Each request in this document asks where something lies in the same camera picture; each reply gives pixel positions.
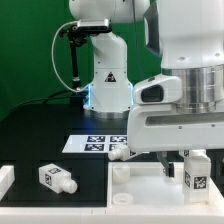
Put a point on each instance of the grey camera on stand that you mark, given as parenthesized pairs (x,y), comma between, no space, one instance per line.
(98,26)

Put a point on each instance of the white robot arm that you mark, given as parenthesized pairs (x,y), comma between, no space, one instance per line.
(181,108)

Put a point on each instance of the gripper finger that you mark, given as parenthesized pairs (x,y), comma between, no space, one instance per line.
(168,166)

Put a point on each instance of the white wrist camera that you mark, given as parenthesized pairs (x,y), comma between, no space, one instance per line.
(160,89)

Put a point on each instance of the marker tag sheet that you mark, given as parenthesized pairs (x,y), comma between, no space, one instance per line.
(93,143)

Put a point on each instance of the white square tabletop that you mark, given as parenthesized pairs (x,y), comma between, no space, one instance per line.
(144,184)

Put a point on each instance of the black camera stand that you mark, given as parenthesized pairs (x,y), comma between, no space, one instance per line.
(76,39)

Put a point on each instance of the white U-shaped fence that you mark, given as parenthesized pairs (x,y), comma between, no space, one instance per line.
(211,212)

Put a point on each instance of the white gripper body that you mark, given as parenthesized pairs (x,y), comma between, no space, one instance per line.
(153,128)

